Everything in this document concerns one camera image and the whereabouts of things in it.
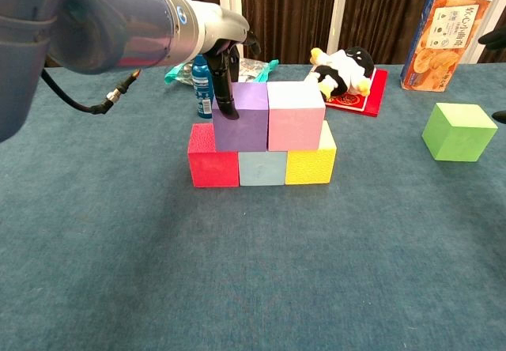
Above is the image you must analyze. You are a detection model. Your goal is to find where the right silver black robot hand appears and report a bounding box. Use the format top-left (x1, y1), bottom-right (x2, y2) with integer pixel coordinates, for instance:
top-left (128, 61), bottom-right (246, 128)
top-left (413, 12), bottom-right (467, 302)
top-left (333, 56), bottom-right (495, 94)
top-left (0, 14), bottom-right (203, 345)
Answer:
top-left (478, 26), bottom-right (506, 126)

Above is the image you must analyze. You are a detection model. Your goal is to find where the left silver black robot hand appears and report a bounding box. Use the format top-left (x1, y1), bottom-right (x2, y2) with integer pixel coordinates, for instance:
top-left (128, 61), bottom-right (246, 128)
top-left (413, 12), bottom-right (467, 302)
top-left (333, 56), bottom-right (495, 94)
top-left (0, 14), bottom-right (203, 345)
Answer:
top-left (203, 6), bottom-right (262, 121)

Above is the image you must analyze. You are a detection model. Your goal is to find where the purple foam cube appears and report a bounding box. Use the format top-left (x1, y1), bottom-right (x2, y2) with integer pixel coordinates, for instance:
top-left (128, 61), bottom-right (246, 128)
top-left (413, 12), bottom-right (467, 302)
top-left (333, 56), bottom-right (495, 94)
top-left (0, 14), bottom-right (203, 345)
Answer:
top-left (212, 81), bottom-right (270, 153)

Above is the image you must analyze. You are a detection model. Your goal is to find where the green foam cube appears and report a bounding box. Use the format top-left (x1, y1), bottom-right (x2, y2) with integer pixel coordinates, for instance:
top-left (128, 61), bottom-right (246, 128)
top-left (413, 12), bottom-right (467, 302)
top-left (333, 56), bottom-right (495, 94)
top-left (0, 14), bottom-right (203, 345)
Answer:
top-left (421, 102), bottom-right (499, 163)

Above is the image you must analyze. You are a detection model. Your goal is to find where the pink foam cube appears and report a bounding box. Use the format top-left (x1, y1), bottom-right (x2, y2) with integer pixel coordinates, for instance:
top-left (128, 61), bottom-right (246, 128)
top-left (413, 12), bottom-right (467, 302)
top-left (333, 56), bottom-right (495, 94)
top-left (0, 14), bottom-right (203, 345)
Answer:
top-left (266, 81), bottom-right (327, 152)

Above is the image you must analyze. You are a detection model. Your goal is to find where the red foam cube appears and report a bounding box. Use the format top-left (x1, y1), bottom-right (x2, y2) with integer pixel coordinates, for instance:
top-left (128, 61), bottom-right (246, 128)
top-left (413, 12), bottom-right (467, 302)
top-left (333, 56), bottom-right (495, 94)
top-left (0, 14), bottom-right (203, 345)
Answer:
top-left (187, 123), bottom-right (240, 188)

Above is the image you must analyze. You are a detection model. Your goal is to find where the yellow foam cube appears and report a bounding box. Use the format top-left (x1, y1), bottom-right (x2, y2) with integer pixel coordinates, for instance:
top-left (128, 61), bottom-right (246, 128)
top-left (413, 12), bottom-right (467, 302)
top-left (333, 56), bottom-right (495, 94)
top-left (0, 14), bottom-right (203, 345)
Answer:
top-left (285, 120), bottom-right (338, 186)

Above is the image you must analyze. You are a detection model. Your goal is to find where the teal snack bag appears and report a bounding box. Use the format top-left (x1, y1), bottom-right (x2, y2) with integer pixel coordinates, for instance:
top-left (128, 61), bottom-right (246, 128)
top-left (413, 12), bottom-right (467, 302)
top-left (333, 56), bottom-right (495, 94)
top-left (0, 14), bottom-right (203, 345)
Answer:
top-left (164, 57), bottom-right (280, 88)

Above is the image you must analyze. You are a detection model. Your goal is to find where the blue orange biscuit box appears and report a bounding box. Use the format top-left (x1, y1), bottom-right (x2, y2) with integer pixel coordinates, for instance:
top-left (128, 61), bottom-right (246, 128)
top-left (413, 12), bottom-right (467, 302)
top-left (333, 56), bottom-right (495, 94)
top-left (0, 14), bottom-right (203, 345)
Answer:
top-left (399, 0), bottom-right (493, 92)

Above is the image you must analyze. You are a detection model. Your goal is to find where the dark brown curtain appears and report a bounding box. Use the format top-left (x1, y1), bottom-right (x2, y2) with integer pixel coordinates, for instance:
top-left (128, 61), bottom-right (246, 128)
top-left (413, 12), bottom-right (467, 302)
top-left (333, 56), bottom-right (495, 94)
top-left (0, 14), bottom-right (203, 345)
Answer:
top-left (134, 0), bottom-right (506, 67)

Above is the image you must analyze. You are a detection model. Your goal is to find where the blue spray bottle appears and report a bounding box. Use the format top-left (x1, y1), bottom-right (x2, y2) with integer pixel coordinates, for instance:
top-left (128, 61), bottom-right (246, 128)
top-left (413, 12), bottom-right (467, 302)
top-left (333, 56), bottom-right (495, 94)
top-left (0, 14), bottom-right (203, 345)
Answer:
top-left (191, 54), bottom-right (215, 119)

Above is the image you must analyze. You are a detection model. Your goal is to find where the black white plush penguin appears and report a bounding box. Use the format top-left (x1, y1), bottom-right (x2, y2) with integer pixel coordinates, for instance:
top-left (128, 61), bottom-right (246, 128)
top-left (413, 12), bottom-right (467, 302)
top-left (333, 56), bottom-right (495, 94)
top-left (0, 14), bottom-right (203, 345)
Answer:
top-left (304, 46), bottom-right (376, 102)

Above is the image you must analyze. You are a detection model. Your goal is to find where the flat red gift box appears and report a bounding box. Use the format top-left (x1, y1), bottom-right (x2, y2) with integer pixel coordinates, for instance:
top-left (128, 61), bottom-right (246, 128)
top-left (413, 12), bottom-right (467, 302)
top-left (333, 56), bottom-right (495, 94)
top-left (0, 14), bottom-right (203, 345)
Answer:
top-left (323, 68), bottom-right (389, 118)

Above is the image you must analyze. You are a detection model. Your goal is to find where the light blue foam cube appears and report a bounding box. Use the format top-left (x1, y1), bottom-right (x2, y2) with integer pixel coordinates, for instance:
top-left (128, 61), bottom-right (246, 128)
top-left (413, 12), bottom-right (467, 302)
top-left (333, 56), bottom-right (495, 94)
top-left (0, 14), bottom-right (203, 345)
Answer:
top-left (238, 151), bottom-right (288, 187)

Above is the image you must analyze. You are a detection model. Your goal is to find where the teal table mat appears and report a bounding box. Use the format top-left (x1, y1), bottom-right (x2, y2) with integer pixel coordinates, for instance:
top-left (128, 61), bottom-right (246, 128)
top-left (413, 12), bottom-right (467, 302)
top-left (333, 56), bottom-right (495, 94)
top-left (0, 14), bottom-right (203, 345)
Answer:
top-left (0, 62), bottom-right (506, 351)

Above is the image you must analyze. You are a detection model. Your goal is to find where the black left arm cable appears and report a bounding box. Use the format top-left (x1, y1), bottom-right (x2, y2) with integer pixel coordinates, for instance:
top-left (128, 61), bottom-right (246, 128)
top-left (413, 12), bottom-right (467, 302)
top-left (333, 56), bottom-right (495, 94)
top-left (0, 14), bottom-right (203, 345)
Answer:
top-left (40, 68), bottom-right (142, 116)

